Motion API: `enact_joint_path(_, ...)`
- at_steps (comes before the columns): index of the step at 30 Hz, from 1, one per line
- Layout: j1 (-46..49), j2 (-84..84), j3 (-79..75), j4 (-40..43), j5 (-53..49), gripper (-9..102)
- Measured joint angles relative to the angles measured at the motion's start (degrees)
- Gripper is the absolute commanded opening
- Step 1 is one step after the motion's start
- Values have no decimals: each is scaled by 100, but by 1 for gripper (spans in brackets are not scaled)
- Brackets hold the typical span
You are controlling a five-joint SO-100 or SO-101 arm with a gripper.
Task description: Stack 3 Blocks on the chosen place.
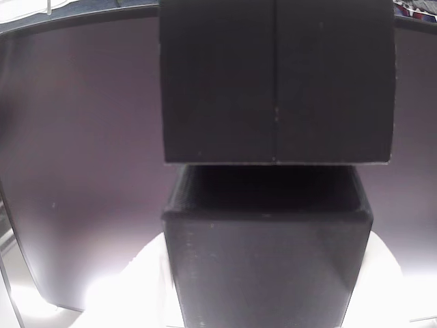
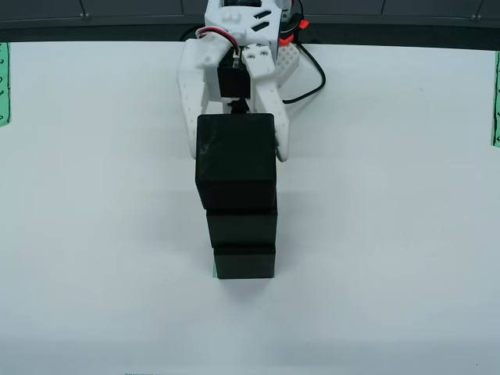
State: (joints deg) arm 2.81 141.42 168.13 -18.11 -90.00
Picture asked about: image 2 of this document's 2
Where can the green striped square marker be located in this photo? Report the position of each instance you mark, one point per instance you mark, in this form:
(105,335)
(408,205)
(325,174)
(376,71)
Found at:
(214,273)

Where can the black cube with seam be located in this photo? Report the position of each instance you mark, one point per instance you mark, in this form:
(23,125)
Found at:
(242,228)

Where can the orange clamp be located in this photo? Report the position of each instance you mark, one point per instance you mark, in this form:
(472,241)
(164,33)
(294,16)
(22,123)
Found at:
(304,24)

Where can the green strip with arrows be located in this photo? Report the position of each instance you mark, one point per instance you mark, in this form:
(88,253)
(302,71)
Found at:
(4,78)
(497,101)

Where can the black cube rounded edges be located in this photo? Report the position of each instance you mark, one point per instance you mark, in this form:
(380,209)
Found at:
(234,164)
(244,263)

